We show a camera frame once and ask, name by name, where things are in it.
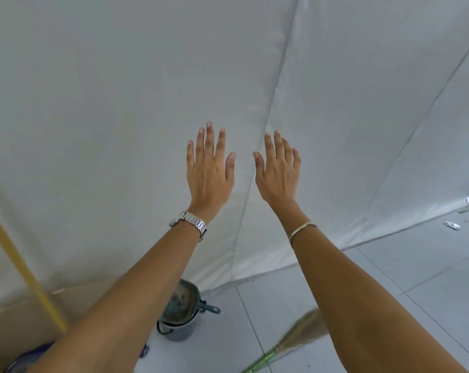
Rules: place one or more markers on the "person's left hand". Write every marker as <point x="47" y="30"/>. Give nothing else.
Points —
<point x="208" y="178"/>

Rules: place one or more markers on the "person's right hand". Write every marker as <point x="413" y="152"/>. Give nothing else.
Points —
<point x="278" y="178"/>

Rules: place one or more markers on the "person's left thumb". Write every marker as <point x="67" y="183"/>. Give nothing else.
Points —
<point x="230" y="166"/>

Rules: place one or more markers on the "person's right thumb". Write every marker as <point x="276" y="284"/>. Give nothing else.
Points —
<point x="259" y="166"/>

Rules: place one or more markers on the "person's left middle finger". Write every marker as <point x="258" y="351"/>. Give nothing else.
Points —
<point x="209" y="137"/>

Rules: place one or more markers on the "person's right little finger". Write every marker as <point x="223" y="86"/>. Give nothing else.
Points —
<point x="296" y="159"/>

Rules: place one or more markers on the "person's left little finger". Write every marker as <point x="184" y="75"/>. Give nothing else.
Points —
<point x="190" y="153"/>

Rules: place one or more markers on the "person's right middle finger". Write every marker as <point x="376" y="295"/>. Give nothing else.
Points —
<point x="278" y="145"/>

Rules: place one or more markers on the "person's right forearm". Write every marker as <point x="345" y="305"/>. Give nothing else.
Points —
<point x="358" y="306"/>

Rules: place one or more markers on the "person's left forearm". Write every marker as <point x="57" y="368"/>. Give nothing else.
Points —
<point x="137" y="299"/>

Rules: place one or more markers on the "silver metal wristwatch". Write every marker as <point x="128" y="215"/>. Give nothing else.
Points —
<point x="191" y="222"/>

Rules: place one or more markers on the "white fabric backdrop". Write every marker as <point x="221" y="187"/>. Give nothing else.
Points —
<point x="141" y="93"/>

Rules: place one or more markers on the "dark teal dustpan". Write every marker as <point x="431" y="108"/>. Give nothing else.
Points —
<point x="182" y="302"/>

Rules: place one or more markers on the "grey plastic bucket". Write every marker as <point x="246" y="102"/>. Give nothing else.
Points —
<point x="180" y="318"/>

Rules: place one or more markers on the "small white wrapper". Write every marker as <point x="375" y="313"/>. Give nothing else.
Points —
<point x="451" y="225"/>

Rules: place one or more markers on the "brown cardboard sheet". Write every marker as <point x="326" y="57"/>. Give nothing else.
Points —
<point x="21" y="326"/>

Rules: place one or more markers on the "blue round container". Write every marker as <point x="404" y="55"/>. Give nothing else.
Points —
<point x="28" y="359"/>

